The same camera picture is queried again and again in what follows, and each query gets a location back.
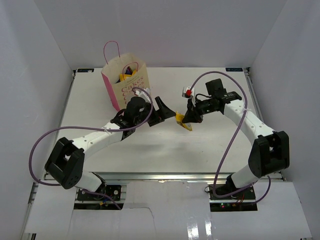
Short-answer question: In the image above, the aluminium table front rail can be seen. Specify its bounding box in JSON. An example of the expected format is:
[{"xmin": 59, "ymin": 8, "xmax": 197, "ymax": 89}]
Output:
[{"xmin": 44, "ymin": 172, "xmax": 285, "ymax": 181}]

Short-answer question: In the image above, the yellow snack packet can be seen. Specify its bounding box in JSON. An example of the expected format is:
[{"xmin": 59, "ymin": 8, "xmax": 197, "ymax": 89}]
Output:
[{"xmin": 118, "ymin": 74, "xmax": 131, "ymax": 83}]

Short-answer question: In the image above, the purple Krokant snack bag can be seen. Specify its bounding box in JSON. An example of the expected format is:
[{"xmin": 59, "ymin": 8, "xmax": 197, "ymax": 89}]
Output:
[{"xmin": 124, "ymin": 66, "xmax": 134, "ymax": 76}]

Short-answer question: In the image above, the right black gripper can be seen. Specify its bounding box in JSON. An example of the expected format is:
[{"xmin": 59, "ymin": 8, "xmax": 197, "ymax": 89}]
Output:
[{"xmin": 182, "ymin": 96, "xmax": 218, "ymax": 124}]

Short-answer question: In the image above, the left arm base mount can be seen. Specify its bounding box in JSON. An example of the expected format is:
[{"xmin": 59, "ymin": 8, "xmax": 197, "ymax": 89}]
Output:
[{"xmin": 74, "ymin": 184, "xmax": 124, "ymax": 211}]

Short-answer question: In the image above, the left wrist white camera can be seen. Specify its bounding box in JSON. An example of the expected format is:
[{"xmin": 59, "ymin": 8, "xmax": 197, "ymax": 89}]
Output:
[{"xmin": 133, "ymin": 88, "xmax": 151, "ymax": 103}]

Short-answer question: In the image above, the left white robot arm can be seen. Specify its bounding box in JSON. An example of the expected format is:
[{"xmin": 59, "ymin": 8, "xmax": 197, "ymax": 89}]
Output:
[{"xmin": 44, "ymin": 96, "xmax": 176, "ymax": 200}]

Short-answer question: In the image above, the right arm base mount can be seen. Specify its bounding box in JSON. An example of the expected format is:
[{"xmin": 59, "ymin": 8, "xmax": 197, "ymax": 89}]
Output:
[{"xmin": 204, "ymin": 184, "xmax": 256, "ymax": 210}]

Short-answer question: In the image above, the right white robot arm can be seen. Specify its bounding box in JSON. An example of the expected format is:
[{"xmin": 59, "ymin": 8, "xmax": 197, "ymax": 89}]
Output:
[{"xmin": 182, "ymin": 78, "xmax": 290, "ymax": 200}]

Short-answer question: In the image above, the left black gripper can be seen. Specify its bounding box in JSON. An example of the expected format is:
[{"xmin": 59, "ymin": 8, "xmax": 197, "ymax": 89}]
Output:
[{"xmin": 133, "ymin": 96, "xmax": 175, "ymax": 127}]

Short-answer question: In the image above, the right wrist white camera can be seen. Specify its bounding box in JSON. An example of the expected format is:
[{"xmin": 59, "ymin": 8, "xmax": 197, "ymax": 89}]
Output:
[{"xmin": 182, "ymin": 86, "xmax": 196, "ymax": 106}]

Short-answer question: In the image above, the left blue table label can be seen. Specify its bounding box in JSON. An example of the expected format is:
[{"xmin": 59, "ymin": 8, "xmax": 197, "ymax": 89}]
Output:
[{"xmin": 76, "ymin": 68, "xmax": 95, "ymax": 73}]

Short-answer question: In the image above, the yellow snack packet corner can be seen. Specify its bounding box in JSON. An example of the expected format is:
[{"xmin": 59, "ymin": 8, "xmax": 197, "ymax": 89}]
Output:
[{"xmin": 174, "ymin": 110, "xmax": 194, "ymax": 132}]

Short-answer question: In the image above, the paper bag with pink handles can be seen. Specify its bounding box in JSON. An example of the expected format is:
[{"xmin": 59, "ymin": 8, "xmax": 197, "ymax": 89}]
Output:
[{"xmin": 101, "ymin": 51, "xmax": 151, "ymax": 111}]

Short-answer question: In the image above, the wrist white camera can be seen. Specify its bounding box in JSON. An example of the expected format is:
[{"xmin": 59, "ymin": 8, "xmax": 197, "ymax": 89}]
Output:
[
  {"xmin": 133, "ymin": 88, "xmax": 151, "ymax": 103},
  {"xmin": 182, "ymin": 86, "xmax": 196, "ymax": 106}
]

